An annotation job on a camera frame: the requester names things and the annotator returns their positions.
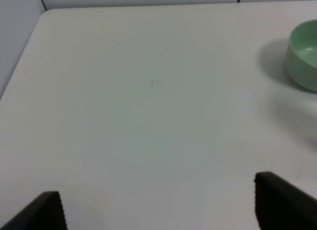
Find green bowl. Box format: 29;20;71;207
285;20;317;93

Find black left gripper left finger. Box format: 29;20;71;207
1;191;67;230

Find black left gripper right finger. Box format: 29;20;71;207
255;172;317;230

